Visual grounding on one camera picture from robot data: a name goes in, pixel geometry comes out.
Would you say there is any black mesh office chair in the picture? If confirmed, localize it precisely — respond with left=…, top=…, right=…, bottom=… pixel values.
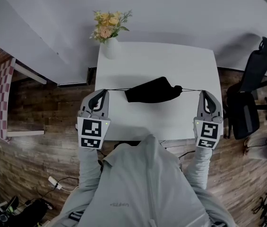
left=222, top=36, right=267, bottom=140

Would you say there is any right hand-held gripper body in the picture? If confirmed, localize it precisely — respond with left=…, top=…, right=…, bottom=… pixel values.
left=193, top=115, right=224, bottom=149

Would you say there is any person's left forearm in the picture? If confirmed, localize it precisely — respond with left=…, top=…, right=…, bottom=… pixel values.
left=78, top=147, right=103, bottom=194

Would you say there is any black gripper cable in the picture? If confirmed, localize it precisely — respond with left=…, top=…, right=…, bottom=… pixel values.
left=177, top=149, right=197, bottom=161
left=96, top=149, right=106, bottom=170

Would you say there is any black drawstring bag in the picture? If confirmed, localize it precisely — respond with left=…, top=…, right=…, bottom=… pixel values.
left=106, top=76, right=204, bottom=104

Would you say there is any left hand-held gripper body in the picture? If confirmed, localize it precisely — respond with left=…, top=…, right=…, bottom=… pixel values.
left=77, top=111, right=112, bottom=149

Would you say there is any white power strip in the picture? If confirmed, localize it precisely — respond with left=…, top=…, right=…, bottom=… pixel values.
left=48, top=175, right=63, bottom=191

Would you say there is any person's grey jacket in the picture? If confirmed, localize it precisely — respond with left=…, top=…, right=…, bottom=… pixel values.
left=50, top=133, right=233, bottom=227

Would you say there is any black power strip cable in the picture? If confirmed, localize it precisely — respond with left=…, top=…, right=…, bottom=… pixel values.
left=24, top=175, right=80, bottom=206

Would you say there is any white ceramic vase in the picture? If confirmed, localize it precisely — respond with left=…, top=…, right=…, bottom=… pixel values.
left=99, top=37, right=122, bottom=60

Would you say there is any yellow flower bouquet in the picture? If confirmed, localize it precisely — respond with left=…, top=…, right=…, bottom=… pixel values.
left=89, top=9, right=133, bottom=44

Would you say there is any person's right forearm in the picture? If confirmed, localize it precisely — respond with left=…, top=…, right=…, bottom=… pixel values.
left=184, top=147, right=213, bottom=190

